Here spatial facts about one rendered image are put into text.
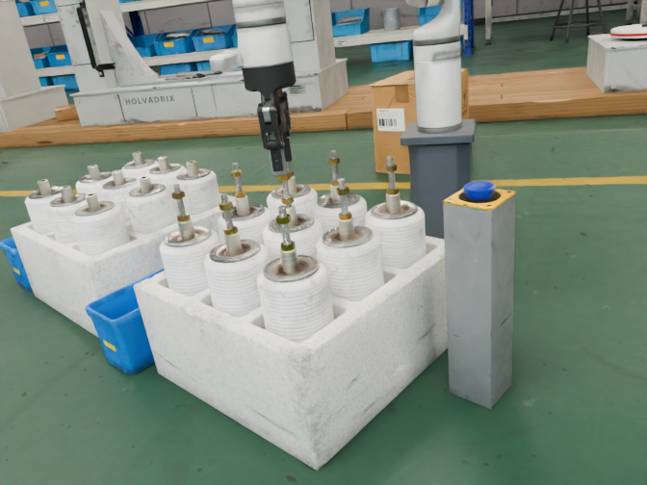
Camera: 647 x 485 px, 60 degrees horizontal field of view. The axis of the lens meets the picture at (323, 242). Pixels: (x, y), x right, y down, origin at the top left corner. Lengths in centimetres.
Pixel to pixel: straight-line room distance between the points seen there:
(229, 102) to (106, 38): 85
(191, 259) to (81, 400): 33
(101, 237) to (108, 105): 225
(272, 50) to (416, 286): 40
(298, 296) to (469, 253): 23
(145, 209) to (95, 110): 225
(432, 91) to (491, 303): 52
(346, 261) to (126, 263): 51
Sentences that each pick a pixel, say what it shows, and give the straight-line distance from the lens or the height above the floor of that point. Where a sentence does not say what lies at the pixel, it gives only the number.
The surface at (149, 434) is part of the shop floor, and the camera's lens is 94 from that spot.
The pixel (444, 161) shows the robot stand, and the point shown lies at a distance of 117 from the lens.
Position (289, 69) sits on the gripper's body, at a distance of 82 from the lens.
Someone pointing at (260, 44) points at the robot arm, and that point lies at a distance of 80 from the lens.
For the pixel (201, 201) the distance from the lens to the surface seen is 126.
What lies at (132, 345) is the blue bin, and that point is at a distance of 105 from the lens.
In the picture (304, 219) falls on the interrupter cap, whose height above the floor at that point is 25.
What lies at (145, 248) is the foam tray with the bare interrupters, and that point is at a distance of 116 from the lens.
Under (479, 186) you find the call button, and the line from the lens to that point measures 75.
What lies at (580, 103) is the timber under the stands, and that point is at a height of 6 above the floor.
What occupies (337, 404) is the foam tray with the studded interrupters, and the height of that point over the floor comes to 8.
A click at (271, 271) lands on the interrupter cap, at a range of 74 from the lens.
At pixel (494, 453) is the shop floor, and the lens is 82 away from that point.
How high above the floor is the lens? 57
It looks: 23 degrees down
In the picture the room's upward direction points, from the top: 7 degrees counter-clockwise
